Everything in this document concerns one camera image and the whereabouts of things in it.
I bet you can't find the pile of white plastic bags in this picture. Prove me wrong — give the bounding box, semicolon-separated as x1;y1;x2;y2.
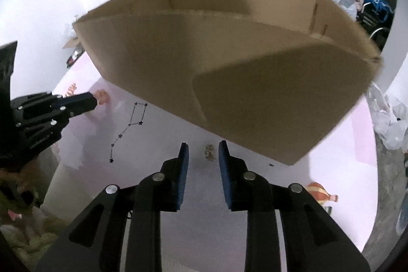
366;84;408;150

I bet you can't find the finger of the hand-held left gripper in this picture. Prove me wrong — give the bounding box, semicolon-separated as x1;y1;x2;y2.
68;104;98;118
53;92;97;110

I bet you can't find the pink balloon print table cover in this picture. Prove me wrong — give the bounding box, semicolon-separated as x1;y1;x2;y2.
41;46;378;272

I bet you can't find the large brown cardboard box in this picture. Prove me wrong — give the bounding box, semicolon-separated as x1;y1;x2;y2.
73;0;383;166

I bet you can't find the orange bead bracelet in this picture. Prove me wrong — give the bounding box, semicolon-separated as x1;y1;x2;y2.
96;89;111;106

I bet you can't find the open printed cardboard box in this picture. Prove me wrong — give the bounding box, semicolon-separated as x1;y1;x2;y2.
62;36;85;68

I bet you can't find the white plastic bag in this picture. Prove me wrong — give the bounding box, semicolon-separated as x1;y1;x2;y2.
333;0;358;19

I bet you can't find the blue bag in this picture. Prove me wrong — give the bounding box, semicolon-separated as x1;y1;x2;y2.
357;0;394;34

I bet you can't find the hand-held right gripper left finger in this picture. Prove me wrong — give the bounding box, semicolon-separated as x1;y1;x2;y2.
35;142;189;272

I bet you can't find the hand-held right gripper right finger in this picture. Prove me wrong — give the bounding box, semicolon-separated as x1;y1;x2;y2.
219;140;371;272

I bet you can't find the floral cloth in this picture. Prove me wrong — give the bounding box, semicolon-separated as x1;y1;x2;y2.
0;160;64;261

